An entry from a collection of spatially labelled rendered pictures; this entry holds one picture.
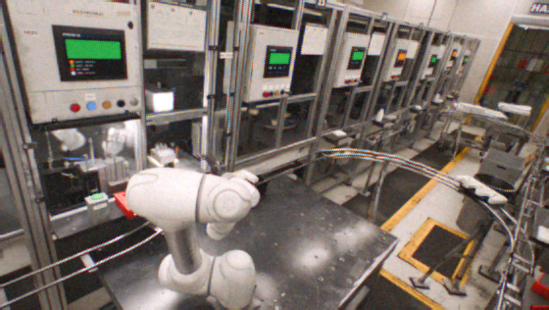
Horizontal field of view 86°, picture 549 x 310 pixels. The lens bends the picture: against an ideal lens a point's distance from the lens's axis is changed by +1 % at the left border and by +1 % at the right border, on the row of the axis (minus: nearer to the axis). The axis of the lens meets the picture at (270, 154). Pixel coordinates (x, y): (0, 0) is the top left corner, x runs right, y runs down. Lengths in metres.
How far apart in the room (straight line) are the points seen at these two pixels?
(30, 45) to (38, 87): 0.15
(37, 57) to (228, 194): 0.93
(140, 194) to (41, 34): 0.78
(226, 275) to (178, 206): 0.57
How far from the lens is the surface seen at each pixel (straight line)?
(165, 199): 0.78
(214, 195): 0.73
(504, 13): 9.21
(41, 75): 1.40
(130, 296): 1.56
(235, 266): 1.27
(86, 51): 1.40
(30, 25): 1.37
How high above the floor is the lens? 1.86
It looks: 25 degrees down
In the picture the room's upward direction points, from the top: 9 degrees clockwise
